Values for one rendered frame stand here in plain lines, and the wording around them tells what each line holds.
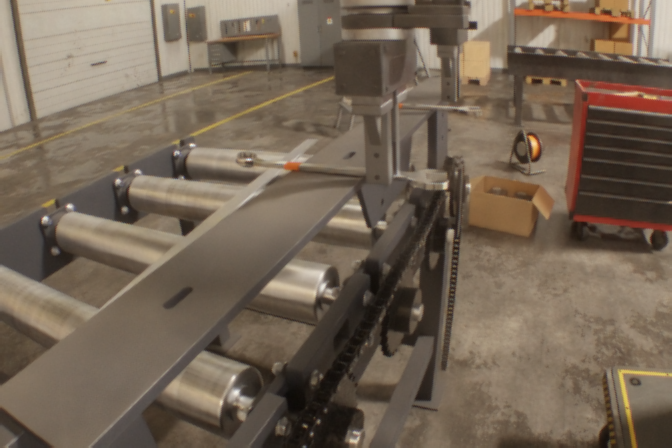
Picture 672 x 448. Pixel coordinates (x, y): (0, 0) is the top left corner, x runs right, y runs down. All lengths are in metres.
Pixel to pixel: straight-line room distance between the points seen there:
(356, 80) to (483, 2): 10.28
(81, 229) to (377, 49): 0.97
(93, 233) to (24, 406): 0.92
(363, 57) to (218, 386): 0.44
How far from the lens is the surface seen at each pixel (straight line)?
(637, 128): 2.79
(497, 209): 2.98
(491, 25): 10.67
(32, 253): 1.38
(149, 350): 0.30
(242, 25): 12.70
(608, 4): 9.69
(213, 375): 0.65
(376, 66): 0.42
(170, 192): 1.36
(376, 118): 0.46
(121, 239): 1.11
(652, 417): 1.51
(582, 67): 5.74
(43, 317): 0.91
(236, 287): 0.34
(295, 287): 0.83
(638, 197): 2.92
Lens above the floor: 1.35
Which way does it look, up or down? 22 degrees down
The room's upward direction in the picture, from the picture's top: 3 degrees counter-clockwise
